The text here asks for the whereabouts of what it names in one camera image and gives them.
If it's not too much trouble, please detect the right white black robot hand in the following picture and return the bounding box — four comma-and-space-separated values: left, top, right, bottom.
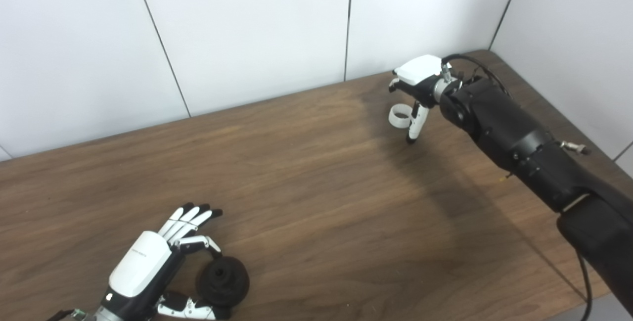
389, 55, 453, 144

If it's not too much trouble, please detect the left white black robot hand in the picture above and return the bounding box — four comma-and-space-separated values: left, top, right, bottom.
101, 203, 230, 321

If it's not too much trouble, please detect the white toothed plastic ring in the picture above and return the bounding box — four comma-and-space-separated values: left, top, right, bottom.
388, 104, 413, 129

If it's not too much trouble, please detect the round black plastic part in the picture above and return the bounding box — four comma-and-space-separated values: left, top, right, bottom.
196, 256, 250, 308

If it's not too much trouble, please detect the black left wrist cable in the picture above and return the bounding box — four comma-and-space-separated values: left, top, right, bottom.
46, 309, 81, 321

